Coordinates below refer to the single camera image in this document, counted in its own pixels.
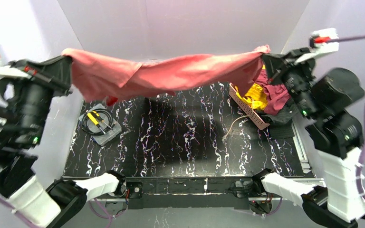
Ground maroon garment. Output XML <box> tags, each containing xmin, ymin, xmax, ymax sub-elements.
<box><xmin>251</xmin><ymin>66</ymin><xmax>290</xmax><ymax>115</ymax></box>

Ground coral pink t-shirt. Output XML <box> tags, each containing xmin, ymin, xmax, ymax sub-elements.
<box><xmin>62</xmin><ymin>45</ymin><xmax>270</xmax><ymax>106</ymax></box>

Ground pink laundry basket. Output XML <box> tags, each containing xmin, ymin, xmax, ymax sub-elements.
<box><xmin>229</xmin><ymin>83</ymin><xmax>269</xmax><ymax>130</ymax></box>

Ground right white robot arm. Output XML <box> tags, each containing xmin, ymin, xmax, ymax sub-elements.
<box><xmin>252</xmin><ymin>48</ymin><xmax>365</xmax><ymax>228</ymax></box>

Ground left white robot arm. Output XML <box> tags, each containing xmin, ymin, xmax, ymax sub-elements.
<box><xmin>0</xmin><ymin>56</ymin><xmax>126</xmax><ymax>228</ymax></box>

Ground yellow garment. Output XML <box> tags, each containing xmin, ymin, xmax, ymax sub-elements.
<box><xmin>233</xmin><ymin>66</ymin><xmax>268</xmax><ymax>111</ymax></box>

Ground black garment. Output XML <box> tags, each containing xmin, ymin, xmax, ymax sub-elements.
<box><xmin>256</xmin><ymin>98</ymin><xmax>298</xmax><ymax>139</ymax></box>

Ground yellow black screwdriver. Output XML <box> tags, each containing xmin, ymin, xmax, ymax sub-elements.
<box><xmin>87</xmin><ymin>113</ymin><xmax>105</xmax><ymax>134</ymax></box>
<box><xmin>92</xmin><ymin>111</ymin><xmax>110</xmax><ymax>128</ymax></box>

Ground clear plastic case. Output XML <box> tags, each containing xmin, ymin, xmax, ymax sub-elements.
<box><xmin>78</xmin><ymin>104</ymin><xmax>122</xmax><ymax>146</ymax></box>

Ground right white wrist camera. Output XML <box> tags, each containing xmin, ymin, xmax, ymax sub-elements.
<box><xmin>294</xmin><ymin>28</ymin><xmax>339</xmax><ymax>65</ymax></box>

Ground coiled black cable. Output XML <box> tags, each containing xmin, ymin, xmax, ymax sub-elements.
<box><xmin>81</xmin><ymin>109</ymin><xmax>113</xmax><ymax>136</ymax></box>

